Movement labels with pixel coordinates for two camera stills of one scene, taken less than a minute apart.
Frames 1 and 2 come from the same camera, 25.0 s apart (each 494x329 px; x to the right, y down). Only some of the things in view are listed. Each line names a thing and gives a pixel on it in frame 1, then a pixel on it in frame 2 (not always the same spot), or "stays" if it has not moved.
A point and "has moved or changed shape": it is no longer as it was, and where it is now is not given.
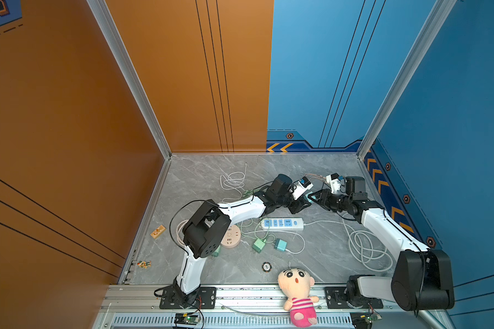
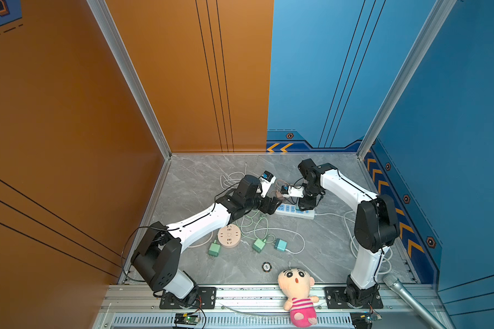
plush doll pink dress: [296, 284] stays
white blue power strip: [282, 224] has moved or changed shape
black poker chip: [266, 266] stays
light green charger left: [216, 253] stays
